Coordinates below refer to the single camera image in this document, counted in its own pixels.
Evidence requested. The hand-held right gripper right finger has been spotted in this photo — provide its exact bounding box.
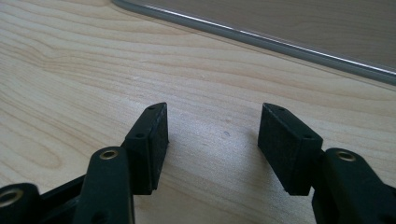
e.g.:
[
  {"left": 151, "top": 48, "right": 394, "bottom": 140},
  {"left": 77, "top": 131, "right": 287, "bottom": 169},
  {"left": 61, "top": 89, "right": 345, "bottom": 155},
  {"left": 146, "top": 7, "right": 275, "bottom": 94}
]
[{"left": 257, "top": 103, "right": 324, "bottom": 197}]

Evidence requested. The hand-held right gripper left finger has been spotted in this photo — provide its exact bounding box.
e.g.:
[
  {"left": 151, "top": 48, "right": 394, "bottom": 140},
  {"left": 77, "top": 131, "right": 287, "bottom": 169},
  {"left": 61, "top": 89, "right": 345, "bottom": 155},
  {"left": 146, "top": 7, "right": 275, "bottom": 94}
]
[{"left": 120, "top": 102, "right": 170, "bottom": 196}]

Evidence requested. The brown tray with grey rim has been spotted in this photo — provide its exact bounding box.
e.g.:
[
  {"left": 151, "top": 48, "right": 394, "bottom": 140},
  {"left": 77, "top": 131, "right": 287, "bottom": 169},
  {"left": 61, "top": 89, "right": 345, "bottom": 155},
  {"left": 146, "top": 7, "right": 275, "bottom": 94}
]
[{"left": 111, "top": 0, "right": 396, "bottom": 87}]

